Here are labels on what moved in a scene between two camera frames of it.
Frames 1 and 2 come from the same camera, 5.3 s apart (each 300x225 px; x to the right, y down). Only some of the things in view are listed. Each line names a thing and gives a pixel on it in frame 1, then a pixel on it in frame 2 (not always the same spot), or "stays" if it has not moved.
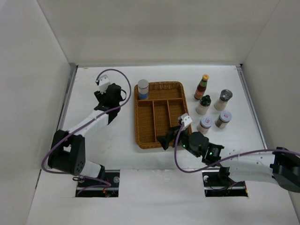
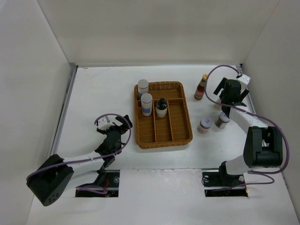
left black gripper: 100,96 to 125,123
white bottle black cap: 203,106 to 161,108
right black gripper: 165,140 to 221,86
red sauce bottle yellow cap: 200,88 stays
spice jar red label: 205,124 stays
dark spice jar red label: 224,117 stays
